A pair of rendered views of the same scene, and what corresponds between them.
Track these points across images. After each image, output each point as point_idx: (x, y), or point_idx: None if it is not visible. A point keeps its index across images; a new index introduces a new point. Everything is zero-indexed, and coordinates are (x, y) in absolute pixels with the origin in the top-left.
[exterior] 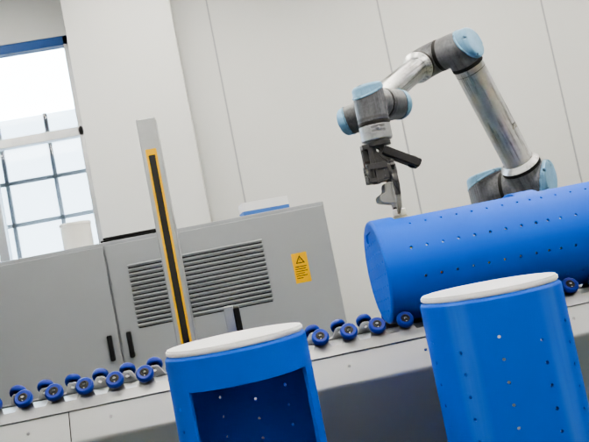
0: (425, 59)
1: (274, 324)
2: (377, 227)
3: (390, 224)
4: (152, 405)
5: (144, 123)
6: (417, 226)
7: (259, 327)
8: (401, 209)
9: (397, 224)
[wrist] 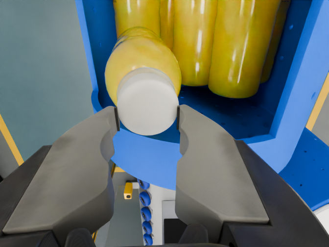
0: None
1: (327, 210)
2: (279, 171)
3: (288, 145)
4: None
5: None
6: (326, 74)
7: (317, 218)
8: (178, 102)
9: (297, 128)
